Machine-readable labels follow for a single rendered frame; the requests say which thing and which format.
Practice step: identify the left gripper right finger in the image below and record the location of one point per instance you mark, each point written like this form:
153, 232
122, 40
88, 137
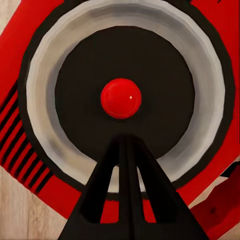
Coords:
174, 220

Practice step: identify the radio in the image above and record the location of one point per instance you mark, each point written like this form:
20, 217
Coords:
76, 73

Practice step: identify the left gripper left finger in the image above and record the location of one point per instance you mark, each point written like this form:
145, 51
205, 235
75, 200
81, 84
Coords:
84, 221

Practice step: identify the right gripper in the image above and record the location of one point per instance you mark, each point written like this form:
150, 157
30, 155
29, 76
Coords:
230, 169

